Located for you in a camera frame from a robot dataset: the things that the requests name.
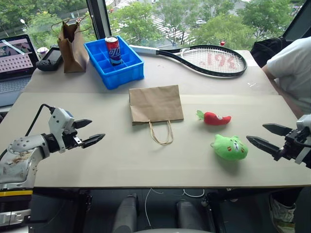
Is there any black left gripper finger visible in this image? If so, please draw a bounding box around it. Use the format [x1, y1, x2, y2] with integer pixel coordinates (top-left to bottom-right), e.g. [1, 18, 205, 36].
[72, 119, 93, 130]
[81, 133, 106, 150]

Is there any grey laptop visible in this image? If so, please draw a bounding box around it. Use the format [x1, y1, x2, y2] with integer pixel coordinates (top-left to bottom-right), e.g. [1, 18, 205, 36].
[0, 33, 40, 108]

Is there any standing brown paper bag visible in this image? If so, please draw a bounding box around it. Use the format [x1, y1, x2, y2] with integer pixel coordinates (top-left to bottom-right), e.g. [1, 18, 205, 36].
[51, 15, 92, 74]

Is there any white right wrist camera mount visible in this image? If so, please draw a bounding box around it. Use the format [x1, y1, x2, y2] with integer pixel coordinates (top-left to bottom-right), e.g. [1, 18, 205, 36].
[294, 114, 311, 166]

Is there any black window frame pillar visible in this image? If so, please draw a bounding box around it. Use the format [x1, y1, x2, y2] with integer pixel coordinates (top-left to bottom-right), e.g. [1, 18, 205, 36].
[86, 0, 113, 42]

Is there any black backpack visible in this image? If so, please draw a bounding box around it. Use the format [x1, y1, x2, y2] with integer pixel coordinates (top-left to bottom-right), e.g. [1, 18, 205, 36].
[250, 36, 294, 69]

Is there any long white cable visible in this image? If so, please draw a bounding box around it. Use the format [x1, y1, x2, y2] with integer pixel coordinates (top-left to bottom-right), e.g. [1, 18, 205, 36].
[144, 187, 164, 229]

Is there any blue plastic divided crate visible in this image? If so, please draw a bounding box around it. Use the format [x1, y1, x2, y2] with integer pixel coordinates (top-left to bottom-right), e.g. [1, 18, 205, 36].
[84, 35, 145, 90]

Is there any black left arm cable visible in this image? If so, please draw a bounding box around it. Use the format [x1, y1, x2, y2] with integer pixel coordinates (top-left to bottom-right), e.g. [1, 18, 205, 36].
[24, 103, 56, 137]

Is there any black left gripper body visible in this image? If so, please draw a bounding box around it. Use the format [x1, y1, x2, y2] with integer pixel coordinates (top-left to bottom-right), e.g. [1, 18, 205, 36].
[62, 127, 84, 150]

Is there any dark rounded grey shape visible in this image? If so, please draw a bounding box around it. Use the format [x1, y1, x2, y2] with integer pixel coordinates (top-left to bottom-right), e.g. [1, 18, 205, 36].
[112, 193, 139, 233]

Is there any black handheld game controller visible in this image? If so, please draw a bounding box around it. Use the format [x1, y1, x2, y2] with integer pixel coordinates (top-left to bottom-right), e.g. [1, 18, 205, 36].
[35, 47, 64, 72]

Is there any red blue soda can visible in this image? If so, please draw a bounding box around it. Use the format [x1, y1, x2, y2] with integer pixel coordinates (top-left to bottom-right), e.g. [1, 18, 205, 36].
[104, 35, 122, 66]

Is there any silver robot body yellow band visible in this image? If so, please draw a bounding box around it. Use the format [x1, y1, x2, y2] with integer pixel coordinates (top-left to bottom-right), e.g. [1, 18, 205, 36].
[0, 188, 34, 228]

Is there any short white cable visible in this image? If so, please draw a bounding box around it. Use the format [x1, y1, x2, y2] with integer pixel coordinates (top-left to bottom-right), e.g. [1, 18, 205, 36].
[182, 188, 206, 198]

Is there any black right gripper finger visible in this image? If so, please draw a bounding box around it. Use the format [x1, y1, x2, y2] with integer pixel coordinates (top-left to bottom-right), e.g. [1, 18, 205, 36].
[246, 135, 284, 162]
[262, 123, 294, 137]

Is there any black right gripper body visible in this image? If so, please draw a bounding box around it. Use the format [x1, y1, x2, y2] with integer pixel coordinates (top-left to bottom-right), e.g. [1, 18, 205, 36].
[279, 128, 311, 161]

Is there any person in white t-shirt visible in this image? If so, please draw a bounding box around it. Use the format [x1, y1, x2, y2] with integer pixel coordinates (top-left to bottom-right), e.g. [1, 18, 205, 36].
[266, 36, 311, 115]

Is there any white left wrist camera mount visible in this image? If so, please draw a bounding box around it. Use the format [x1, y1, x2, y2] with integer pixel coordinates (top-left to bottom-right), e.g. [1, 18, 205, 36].
[48, 107, 75, 154]

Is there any black white tennis racket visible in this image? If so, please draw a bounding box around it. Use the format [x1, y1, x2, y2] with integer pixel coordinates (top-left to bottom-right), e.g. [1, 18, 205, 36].
[129, 44, 248, 79]

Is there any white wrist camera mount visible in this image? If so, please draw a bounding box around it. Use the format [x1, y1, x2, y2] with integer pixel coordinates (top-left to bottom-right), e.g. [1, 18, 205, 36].
[294, 114, 311, 166]
[48, 107, 75, 154]

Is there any green plush bear toy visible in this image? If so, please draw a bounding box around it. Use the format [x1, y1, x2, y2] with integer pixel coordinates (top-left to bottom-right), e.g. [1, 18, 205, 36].
[210, 133, 249, 162]

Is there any flat brown paper bag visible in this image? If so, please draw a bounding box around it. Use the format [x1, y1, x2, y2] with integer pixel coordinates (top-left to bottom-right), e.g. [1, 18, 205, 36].
[128, 84, 185, 147]

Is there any white cup purple lid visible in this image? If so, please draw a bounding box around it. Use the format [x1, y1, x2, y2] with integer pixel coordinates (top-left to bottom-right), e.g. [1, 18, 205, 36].
[36, 46, 50, 60]

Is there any white green sneaker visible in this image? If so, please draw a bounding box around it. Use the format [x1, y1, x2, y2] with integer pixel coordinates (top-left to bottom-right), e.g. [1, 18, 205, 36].
[268, 193, 297, 233]

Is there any red plush chili pepper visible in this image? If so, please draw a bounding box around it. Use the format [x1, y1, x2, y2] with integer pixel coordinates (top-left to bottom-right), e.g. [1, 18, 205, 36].
[196, 109, 232, 126]

